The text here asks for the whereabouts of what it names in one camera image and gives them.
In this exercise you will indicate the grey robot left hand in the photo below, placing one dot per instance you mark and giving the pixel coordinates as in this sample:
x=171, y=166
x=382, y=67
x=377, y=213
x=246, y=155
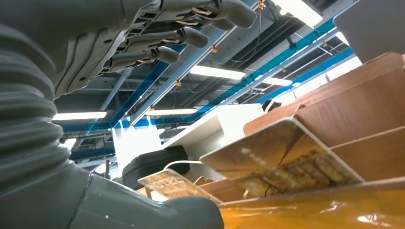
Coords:
x=63, y=31

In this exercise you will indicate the ceiling light panel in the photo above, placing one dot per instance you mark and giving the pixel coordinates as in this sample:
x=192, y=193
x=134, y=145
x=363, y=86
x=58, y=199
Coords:
x=299, y=11
x=79, y=115
x=171, y=112
x=277, y=81
x=216, y=72

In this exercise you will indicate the wooden card holder box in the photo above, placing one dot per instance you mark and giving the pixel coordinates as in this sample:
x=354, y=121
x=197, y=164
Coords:
x=364, y=101

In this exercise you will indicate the gold patterned room key card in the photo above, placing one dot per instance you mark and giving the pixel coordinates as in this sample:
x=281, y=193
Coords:
x=174, y=186
x=278, y=158

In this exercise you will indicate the white cabinet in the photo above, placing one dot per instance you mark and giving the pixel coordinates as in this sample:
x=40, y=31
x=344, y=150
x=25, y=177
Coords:
x=208, y=132

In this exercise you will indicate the black round object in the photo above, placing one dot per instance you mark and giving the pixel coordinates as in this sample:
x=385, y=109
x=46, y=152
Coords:
x=152, y=164

